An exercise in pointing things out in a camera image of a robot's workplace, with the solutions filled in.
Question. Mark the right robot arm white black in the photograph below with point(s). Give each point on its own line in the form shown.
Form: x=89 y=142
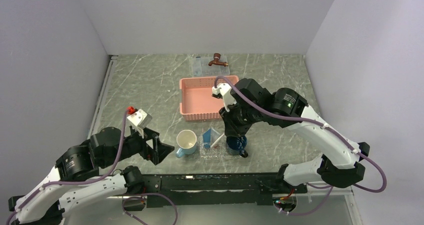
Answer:
x=247 y=103

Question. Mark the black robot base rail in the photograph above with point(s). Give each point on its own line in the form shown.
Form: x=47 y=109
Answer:
x=261 y=188

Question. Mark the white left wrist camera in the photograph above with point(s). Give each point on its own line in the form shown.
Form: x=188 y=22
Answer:
x=138 y=119

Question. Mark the clear textured acrylic tray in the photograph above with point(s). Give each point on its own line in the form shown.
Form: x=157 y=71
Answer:
x=218 y=152

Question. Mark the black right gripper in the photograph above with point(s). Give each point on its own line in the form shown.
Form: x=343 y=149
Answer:
x=231 y=127

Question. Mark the white red-capped toothpaste tube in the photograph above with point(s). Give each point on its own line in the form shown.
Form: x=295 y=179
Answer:
x=214 y=135

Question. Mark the dark blue mug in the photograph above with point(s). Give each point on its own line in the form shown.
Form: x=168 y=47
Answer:
x=236 y=146

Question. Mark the blue toothpaste tube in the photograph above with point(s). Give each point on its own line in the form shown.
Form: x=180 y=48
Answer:
x=207 y=139

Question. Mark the aluminium side rail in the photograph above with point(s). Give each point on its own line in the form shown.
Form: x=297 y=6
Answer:
x=101 y=100

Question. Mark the clear plastic box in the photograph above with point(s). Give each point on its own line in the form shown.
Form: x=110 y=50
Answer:
x=200 y=67

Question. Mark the pink plastic basket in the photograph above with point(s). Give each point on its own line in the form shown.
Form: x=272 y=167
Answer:
x=197 y=100

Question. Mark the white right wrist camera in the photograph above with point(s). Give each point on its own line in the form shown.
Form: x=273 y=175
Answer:
x=223 y=91

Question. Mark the light blue white mug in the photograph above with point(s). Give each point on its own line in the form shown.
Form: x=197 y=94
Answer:
x=186 y=141

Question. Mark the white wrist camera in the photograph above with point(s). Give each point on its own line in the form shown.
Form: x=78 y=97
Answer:
x=223 y=91
x=138 y=119

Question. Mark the copper faucet tap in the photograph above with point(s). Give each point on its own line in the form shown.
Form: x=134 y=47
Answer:
x=217 y=61

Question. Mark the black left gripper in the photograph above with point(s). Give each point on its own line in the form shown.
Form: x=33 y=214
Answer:
x=160 y=150

